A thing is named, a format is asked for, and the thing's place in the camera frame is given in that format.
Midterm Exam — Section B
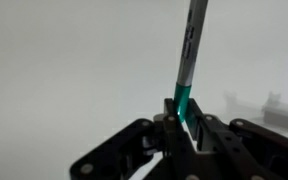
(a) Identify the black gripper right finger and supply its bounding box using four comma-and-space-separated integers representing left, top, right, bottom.
186, 99, 288, 180

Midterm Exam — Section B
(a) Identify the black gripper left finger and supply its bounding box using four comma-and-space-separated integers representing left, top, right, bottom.
69, 99, 196, 180

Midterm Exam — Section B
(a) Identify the green capped marker pen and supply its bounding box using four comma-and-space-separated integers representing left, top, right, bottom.
174, 0, 208, 122

